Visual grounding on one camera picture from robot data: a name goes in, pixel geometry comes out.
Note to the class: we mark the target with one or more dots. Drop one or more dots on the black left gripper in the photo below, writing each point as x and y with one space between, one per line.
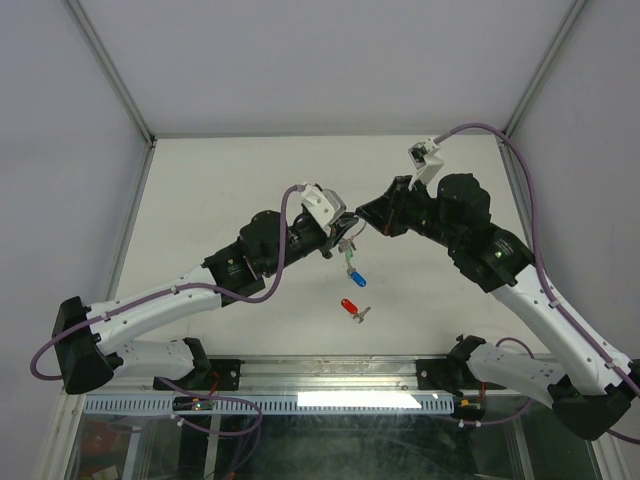
336 229

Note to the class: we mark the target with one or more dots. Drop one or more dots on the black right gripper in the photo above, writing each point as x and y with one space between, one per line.
385 212

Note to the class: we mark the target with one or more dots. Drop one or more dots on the key with blue tag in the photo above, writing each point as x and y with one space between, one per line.
356 277

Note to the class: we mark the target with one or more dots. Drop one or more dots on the key with red tag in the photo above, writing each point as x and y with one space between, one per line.
357 314

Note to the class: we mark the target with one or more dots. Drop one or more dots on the metal keyring with clips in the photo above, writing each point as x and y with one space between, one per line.
352 240

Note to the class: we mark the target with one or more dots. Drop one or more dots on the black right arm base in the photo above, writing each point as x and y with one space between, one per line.
450 372

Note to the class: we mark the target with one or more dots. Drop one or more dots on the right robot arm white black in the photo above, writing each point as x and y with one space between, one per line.
589 385

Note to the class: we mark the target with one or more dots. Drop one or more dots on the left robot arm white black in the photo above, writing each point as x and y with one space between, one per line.
97 343

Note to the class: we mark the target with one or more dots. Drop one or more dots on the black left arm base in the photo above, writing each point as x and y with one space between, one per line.
222 374

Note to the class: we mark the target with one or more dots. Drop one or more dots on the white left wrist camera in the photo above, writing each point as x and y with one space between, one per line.
324 205

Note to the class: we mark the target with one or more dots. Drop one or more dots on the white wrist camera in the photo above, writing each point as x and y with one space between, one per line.
324 205
426 160

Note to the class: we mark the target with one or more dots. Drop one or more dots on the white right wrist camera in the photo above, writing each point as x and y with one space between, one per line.
426 160

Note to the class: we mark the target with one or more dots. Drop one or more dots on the right aluminium frame post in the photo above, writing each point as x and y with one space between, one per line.
515 173

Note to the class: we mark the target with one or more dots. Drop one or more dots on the aluminium frame post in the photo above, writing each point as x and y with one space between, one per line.
81 19
515 173

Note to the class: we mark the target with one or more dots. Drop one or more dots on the aluminium mounting rail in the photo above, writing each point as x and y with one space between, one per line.
325 370

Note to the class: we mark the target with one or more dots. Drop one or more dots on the white slotted cable duct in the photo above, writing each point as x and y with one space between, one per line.
319 403

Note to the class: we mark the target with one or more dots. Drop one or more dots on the left aluminium frame post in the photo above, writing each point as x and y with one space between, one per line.
81 19

